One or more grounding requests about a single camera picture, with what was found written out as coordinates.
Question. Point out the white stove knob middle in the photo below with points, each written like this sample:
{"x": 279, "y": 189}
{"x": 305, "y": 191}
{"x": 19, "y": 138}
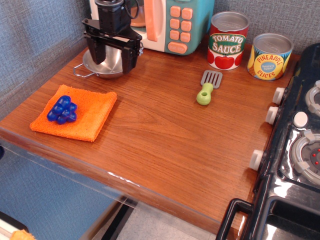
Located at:
{"x": 271, "y": 115}

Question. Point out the white stove knob top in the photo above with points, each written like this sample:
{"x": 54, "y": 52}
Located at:
{"x": 278, "y": 95}

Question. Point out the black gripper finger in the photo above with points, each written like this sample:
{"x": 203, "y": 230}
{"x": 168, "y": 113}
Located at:
{"x": 97, "y": 50}
{"x": 129, "y": 57}

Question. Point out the blue toy grapes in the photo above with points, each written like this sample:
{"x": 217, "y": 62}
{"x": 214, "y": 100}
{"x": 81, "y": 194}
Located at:
{"x": 63, "y": 111}

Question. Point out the teal toy microwave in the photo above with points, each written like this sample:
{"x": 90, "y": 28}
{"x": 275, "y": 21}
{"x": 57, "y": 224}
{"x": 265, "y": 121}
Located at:
{"x": 170, "y": 26}

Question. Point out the silver metal bowl with handles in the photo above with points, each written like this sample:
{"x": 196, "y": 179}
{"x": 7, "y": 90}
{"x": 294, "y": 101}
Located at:
{"x": 110, "y": 68}

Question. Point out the orange folded cloth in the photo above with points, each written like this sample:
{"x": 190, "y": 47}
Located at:
{"x": 92, "y": 112}

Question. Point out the black toy stove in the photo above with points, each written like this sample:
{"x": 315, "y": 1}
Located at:
{"x": 286, "y": 203}

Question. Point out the white stove knob bottom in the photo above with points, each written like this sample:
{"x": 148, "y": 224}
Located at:
{"x": 256, "y": 159}

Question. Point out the green handled toy spatula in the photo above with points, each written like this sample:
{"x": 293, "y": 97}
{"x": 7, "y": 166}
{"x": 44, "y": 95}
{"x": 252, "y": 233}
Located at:
{"x": 210, "y": 80}

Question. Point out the white stove knob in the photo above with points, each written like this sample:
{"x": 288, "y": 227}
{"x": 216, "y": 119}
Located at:
{"x": 271, "y": 115}
{"x": 256, "y": 159}
{"x": 278, "y": 95}

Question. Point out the pineapple slices can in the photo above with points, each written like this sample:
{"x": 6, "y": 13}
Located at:
{"x": 269, "y": 56}

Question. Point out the orange object bottom left corner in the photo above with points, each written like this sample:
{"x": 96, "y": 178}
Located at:
{"x": 21, "y": 235}

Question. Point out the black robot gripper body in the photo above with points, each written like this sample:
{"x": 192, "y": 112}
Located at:
{"x": 114, "y": 20}

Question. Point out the tomato sauce can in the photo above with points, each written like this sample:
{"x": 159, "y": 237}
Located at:
{"x": 227, "y": 38}

